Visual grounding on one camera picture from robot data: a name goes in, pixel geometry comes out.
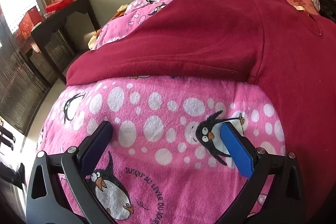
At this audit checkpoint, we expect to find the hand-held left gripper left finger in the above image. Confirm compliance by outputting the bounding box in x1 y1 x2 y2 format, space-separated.
25 120 116 224

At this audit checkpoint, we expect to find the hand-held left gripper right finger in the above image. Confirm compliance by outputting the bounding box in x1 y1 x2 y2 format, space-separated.
219 122 306 224

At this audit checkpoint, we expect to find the maroon sweater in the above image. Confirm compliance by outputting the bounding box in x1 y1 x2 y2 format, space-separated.
66 0 336 214

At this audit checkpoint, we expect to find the pink penguin blanket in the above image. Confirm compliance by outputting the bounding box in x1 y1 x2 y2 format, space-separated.
37 0 287 224

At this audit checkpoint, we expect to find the dark wooden cabinet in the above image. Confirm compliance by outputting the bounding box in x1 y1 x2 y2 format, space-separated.
0 14 59 136

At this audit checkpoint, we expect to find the yellow cloth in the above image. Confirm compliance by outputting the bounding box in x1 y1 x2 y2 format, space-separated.
88 27 104 50

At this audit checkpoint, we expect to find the dark wooden side table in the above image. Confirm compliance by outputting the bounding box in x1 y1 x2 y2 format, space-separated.
20 0 101 86

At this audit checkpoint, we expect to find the red carton box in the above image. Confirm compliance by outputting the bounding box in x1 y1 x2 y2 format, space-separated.
18 6 44 38

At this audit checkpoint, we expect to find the dark wooden nightstand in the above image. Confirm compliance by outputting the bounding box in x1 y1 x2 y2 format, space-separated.
317 0 336 23

